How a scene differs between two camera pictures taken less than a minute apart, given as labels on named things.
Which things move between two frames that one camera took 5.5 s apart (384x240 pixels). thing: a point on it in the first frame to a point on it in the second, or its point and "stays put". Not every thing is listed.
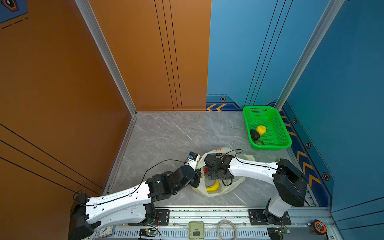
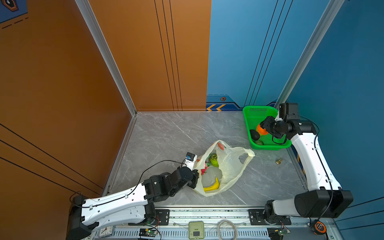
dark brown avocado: [255, 135] stays put
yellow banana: [215, 187] stays put
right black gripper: [216, 171] to [266, 123]
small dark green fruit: [259, 142] stays put
